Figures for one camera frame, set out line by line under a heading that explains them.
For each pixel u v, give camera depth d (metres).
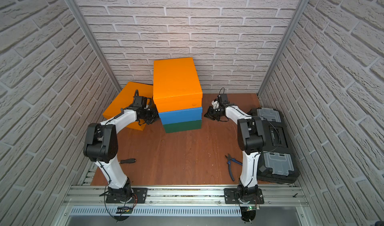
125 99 1.03
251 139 0.54
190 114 0.83
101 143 0.52
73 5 0.73
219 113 0.78
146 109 0.85
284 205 0.73
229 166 0.83
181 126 0.90
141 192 0.75
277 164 0.67
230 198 0.74
